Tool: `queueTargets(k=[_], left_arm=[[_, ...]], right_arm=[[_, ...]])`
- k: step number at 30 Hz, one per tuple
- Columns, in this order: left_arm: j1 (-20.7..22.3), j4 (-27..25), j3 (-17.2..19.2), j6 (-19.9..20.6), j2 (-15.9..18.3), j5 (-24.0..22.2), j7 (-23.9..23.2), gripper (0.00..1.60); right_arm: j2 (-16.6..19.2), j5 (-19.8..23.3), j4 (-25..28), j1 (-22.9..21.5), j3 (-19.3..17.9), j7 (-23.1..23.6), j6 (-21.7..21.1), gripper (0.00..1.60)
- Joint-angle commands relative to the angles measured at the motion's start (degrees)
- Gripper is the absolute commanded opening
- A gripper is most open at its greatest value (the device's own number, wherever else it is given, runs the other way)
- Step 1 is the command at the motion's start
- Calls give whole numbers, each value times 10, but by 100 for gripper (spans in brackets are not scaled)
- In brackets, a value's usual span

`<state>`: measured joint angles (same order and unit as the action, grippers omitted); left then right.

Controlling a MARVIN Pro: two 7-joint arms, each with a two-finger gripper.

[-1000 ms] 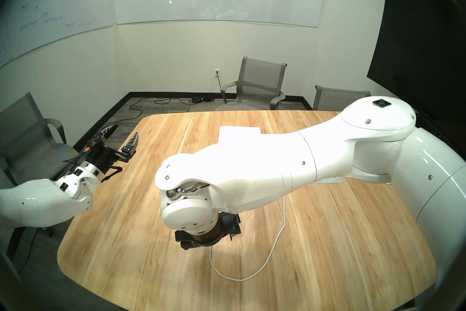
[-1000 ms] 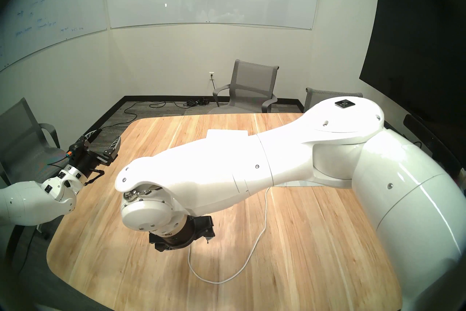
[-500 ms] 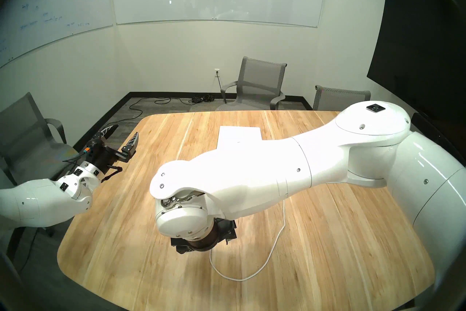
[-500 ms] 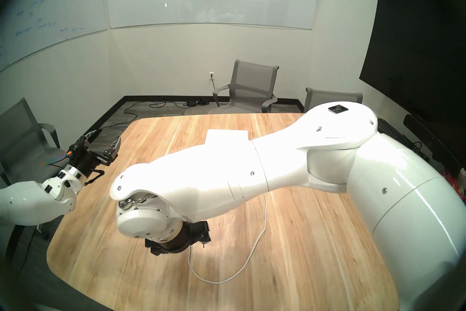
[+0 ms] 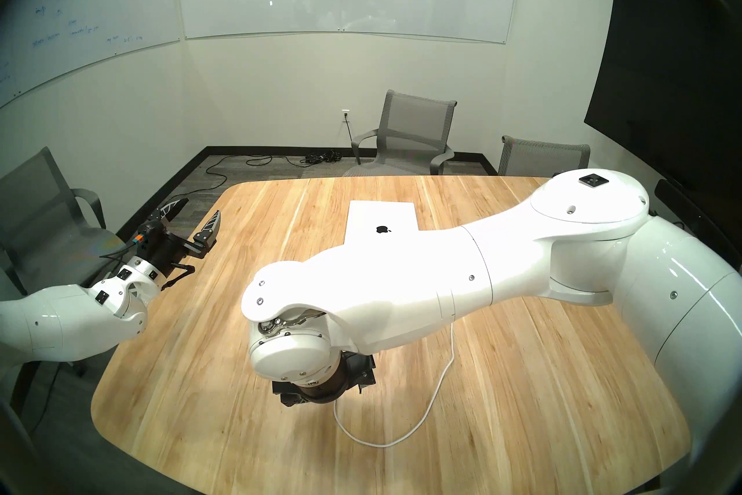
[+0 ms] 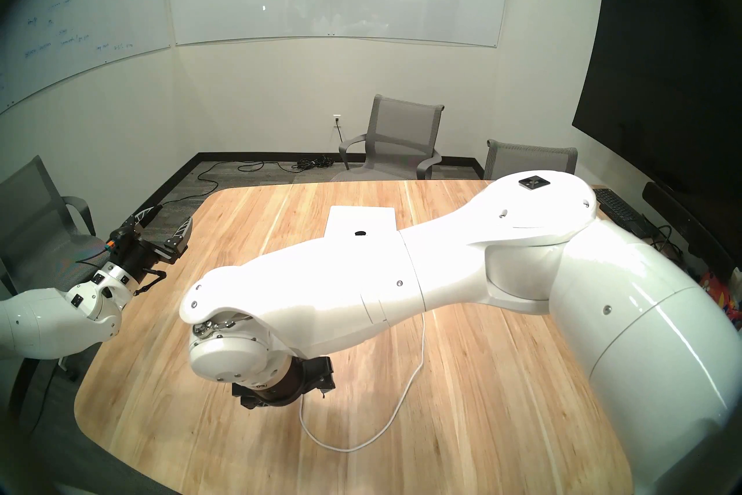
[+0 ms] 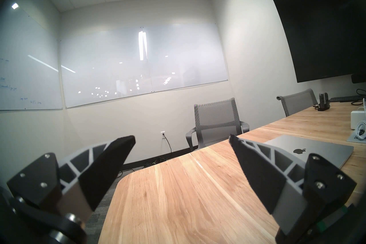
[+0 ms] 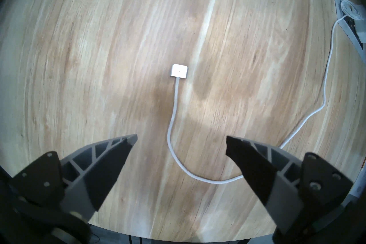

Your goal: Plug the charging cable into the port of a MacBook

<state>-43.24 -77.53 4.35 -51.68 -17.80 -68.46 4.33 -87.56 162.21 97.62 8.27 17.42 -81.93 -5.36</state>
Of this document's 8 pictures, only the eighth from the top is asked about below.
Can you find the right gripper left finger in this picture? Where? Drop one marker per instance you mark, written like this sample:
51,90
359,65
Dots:
97,172

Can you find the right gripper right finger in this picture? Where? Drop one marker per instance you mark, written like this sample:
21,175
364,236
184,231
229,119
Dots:
268,177

